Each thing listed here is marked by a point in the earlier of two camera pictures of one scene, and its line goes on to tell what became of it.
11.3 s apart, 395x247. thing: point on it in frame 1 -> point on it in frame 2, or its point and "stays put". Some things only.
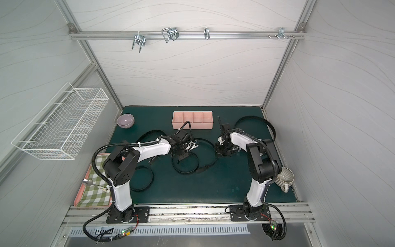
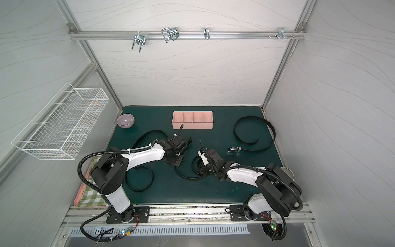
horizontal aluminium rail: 186,34 stays put
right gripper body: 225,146 -> 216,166
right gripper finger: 220,123 -> 204,159
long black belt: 200,170 -> 193,168
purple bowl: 125,121 stays put
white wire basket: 61,129 stays put
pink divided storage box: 198,120 stays put
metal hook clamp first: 140,39 stays put
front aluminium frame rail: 294,214 stays put
